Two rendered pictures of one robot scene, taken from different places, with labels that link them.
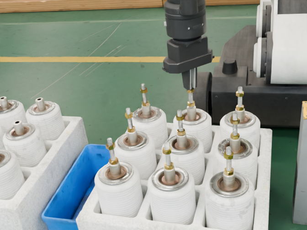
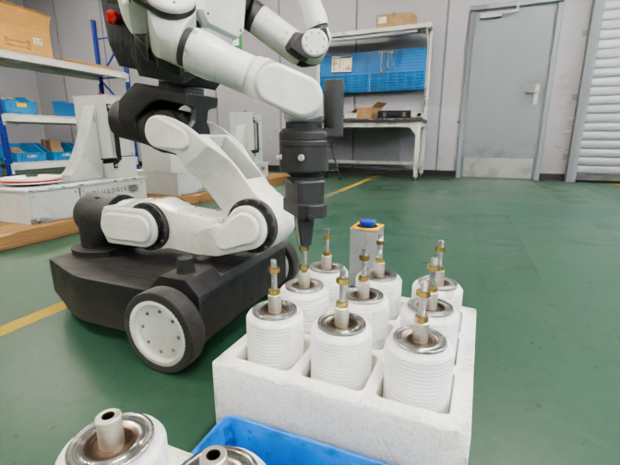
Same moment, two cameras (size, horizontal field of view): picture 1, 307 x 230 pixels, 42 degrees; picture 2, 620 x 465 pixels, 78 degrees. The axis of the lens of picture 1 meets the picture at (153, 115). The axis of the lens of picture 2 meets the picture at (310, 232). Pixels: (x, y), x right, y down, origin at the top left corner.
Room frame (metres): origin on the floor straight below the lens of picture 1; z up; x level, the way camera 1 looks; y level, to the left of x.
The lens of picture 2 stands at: (0.78, 0.60, 0.53)
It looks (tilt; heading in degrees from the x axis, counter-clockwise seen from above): 14 degrees down; 275
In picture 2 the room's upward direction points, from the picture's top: straight up
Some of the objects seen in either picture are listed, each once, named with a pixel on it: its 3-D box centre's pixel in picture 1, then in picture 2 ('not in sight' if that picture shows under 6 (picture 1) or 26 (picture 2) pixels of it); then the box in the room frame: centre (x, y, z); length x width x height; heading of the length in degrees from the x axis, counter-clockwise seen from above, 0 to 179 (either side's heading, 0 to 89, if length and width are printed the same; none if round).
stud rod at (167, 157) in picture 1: (167, 158); (432, 279); (0.62, -0.02, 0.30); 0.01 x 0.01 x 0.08
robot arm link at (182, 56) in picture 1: (186, 39); (303, 180); (0.85, -0.09, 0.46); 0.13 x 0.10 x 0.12; 115
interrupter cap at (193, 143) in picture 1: (182, 144); (363, 295); (0.73, -0.06, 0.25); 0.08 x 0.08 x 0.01
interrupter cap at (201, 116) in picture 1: (192, 117); (304, 285); (0.84, -0.10, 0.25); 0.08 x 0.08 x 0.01
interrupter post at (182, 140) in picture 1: (182, 139); (363, 289); (0.73, -0.06, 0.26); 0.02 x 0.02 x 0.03
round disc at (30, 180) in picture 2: not in sight; (32, 179); (2.59, -1.50, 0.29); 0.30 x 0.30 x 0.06
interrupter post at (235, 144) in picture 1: (235, 143); (378, 268); (0.69, -0.17, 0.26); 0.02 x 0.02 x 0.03
